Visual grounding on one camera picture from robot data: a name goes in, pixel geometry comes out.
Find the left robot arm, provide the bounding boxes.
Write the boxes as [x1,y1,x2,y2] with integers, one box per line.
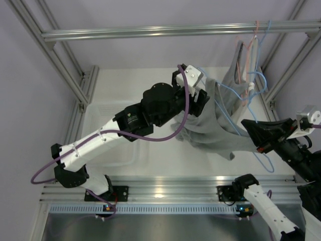
[52,65,209,201]

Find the aluminium hanging rail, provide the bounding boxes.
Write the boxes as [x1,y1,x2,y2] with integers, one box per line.
[41,20,320,42]

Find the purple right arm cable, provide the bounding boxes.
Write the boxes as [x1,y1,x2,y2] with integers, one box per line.
[222,122,321,241]

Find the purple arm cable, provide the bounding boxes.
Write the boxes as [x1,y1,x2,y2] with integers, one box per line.
[222,122,321,241]
[30,64,194,221]

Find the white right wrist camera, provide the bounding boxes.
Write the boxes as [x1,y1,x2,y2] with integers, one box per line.
[286,105,320,140]

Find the white tank top on hanger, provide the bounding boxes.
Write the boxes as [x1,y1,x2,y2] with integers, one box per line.
[232,50,247,122]

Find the slotted grey cable duct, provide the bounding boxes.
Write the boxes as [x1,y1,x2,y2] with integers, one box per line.
[49,203,239,215]

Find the white plastic basket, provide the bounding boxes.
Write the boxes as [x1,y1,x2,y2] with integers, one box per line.
[81,100,140,168]

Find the grey tank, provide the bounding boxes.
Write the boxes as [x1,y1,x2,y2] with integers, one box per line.
[220,41,251,101]
[173,76,259,161]

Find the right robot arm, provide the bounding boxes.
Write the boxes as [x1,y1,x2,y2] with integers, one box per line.
[232,118,320,240]

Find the grey clothes pile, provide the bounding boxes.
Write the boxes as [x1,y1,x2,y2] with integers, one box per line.
[171,111,201,147]

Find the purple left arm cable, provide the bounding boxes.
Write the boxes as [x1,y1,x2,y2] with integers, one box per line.
[30,64,194,221]

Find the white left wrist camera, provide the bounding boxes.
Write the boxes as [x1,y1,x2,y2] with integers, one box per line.
[185,65,204,97]

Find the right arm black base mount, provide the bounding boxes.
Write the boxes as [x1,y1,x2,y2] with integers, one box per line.
[217,185,243,202]

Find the aluminium frame struts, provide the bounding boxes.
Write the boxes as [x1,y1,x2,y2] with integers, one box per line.
[5,0,101,113]
[254,0,321,108]

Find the aluminium frame left struts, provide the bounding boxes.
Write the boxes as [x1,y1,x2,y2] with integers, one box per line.
[5,0,101,113]

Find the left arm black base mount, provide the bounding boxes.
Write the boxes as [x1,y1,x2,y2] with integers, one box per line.
[84,185,129,202]

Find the pink wire hanger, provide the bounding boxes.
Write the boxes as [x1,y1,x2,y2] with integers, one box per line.
[235,21,260,107]

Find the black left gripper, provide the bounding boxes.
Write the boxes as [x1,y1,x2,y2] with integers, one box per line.
[155,71,210,128]

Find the grey tank top on hanger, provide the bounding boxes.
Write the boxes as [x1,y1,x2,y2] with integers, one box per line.
[220,41,251,101]

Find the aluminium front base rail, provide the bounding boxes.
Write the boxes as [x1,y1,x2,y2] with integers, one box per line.
[40,175,299,204]

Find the aluminium frame right struts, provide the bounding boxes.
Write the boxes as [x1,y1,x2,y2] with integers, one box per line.
[254,0,321,108]

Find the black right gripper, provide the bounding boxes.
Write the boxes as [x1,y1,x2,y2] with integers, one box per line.
[241,117,319,182]

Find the blue wire hanger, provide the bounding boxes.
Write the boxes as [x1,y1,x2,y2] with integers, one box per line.
[195,66,274,173]
[247,20,273,103]

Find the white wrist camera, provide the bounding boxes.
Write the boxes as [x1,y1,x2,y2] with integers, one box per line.
[286,105,320,140]
[185,65,204,97]

